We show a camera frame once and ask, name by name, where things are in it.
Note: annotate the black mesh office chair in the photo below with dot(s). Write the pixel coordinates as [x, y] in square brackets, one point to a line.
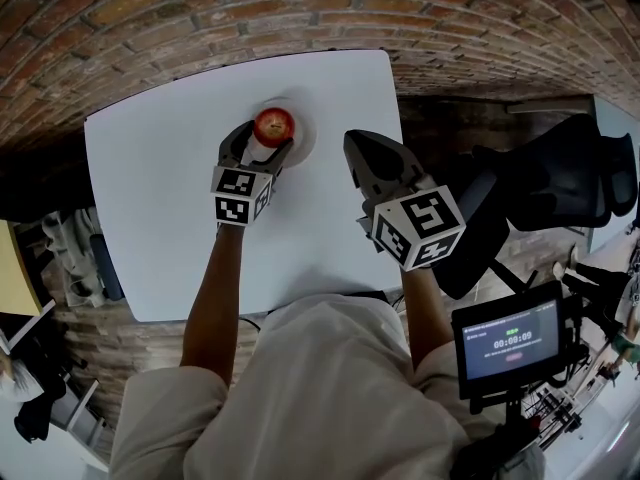
[565, 178]

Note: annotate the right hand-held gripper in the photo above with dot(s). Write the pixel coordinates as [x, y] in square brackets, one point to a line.
[420, 228]

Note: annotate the person's left forearm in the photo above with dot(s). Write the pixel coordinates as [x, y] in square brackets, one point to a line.
[212, 308]

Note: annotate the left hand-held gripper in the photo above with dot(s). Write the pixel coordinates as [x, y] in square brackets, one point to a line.
[240, 195]

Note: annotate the person's white shirt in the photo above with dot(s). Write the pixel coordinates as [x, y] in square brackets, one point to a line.
[320, 398]

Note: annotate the person's right forearm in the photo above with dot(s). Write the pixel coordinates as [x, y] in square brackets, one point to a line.
[427, 318]

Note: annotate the white plate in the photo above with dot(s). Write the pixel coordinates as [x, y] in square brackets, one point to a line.
[305, 138]

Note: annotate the black monitor screen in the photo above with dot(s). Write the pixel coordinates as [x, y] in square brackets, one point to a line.
[510, 340]

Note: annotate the monitor screen on stand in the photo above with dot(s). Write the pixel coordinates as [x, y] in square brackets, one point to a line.
[512, 408]

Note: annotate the red apple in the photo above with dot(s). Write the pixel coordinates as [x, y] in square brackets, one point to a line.
[274, 127]

